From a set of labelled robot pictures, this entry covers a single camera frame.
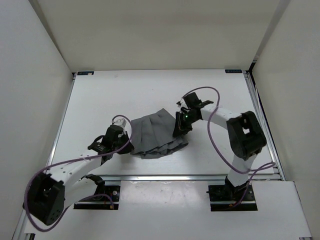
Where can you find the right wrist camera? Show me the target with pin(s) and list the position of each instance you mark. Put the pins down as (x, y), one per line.
(182, 107)

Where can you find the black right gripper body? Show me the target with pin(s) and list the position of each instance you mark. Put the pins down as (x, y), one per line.
(187, 119)

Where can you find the aluminium table edge rail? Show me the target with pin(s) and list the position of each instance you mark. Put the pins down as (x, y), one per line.
(163, 177)

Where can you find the white front cover panel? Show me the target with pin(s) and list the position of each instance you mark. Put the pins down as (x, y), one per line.
(180, 210)

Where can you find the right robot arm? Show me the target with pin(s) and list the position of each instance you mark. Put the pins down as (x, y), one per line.
(245, 134)

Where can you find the blue label sticker left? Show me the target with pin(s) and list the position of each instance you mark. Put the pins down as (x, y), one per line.
(85, 73)

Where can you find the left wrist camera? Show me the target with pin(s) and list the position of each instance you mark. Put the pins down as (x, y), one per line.
(120, 122)

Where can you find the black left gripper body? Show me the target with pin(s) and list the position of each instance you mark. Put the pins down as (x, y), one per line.
(124, 138)

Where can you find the blue label sticker right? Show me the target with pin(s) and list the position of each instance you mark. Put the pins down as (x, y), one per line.
(233, 71)

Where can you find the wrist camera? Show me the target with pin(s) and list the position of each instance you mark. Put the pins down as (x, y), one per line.
(120, 122)
(182, 107)

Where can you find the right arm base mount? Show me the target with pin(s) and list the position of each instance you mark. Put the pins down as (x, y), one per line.
(226, 197)

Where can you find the grey pleated skirt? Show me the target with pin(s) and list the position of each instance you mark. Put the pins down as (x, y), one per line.
(152, 136)

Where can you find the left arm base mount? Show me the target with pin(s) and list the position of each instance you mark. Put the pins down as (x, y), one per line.
(106, 195)

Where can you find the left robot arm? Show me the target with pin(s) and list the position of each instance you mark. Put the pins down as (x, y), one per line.
(52, 190)

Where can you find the blue label sticker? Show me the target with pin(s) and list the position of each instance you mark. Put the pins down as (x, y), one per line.
(233, 71)
(85, 73)

